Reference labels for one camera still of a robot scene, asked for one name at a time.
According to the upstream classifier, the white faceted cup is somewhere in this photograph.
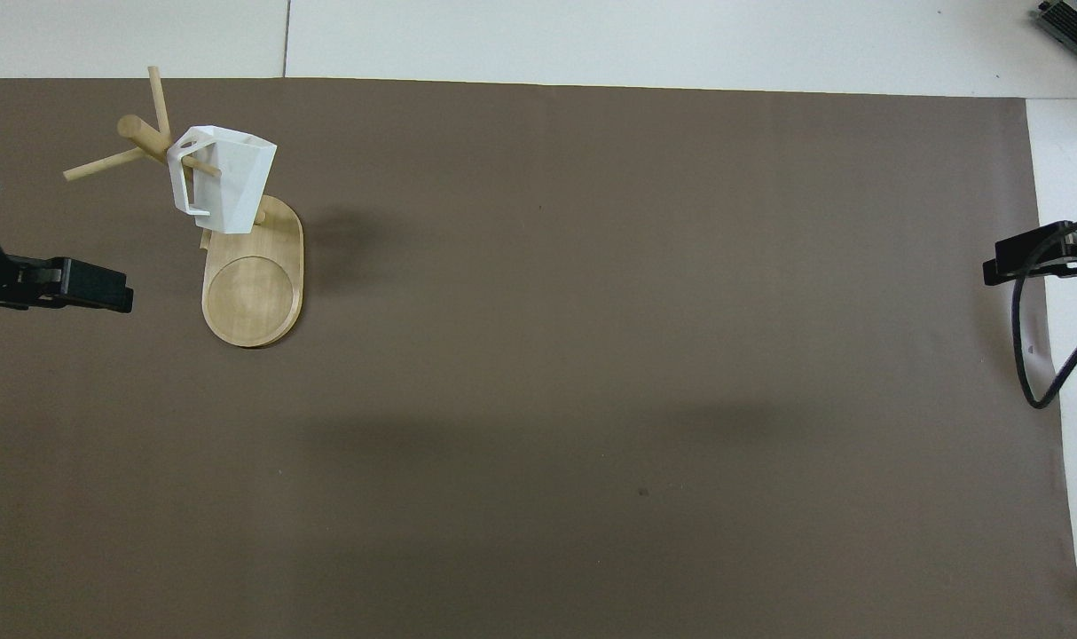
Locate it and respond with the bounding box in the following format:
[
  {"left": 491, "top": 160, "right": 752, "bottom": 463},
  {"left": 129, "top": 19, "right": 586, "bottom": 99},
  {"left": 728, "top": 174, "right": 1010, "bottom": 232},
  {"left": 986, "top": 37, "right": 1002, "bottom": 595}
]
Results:
[{"left": 165, "top": 125, "right": 279, "bottom": 236}]

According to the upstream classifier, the black cable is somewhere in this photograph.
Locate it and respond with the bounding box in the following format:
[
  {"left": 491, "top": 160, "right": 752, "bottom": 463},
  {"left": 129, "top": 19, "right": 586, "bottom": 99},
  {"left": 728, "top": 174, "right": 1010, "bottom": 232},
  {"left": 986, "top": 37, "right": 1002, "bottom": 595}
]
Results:
[{"left": 1011, "top": 213, "right": 1077, "bottom": 410}]

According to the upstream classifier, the wooden cup rack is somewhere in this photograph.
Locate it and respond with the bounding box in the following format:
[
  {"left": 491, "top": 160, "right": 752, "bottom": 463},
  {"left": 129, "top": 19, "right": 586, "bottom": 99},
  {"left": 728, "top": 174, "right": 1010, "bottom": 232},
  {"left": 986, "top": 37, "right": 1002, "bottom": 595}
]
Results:
[{"left": 62, "top": 66, "right": 306, "bottom": 350}]

